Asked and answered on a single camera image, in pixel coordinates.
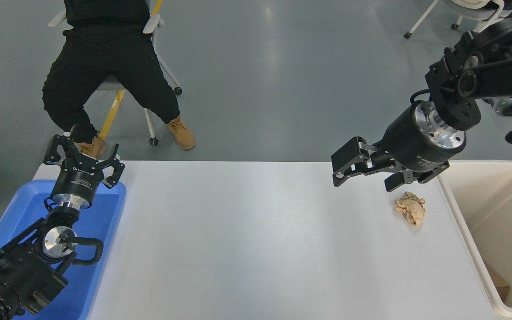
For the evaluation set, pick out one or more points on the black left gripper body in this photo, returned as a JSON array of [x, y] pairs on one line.
[[78, 184]]

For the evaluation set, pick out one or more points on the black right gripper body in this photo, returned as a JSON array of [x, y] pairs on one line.
[[409, 142]]

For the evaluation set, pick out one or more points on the tan paper ball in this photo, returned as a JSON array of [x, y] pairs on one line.
[[411, 209]]

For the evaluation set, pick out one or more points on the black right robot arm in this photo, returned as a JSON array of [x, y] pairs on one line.
[[496, 75]]

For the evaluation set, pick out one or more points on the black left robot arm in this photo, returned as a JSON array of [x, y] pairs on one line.
[[25, 271]]

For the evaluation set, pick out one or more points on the blue plastic tray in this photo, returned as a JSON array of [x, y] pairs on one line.
[[100, 231]]

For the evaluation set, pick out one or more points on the large pale plastic bin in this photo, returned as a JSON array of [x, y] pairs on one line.
[[500, 209]]

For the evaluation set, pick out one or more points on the white office chair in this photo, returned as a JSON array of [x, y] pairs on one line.
[[152, 24], [469, 8]]

